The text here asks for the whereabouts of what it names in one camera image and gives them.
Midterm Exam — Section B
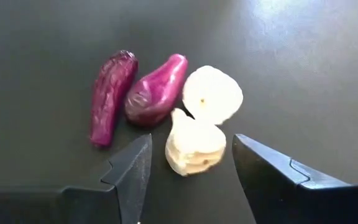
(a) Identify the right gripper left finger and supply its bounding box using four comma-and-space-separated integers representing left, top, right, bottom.
0, 133, 153, 224

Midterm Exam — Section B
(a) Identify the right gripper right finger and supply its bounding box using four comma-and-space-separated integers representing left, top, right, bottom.
232, 133, 358, 224

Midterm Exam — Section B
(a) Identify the black table mat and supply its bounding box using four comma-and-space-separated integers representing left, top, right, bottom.
0, 0, 358, 224

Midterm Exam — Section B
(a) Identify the purple sweet potato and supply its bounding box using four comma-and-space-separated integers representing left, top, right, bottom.
88, 49, 139, 147
123, 53, 189, 127

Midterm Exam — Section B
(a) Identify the white garlic bulb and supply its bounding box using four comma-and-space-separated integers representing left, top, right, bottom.
181, 64, 244, 126
164, 107, 227, 177

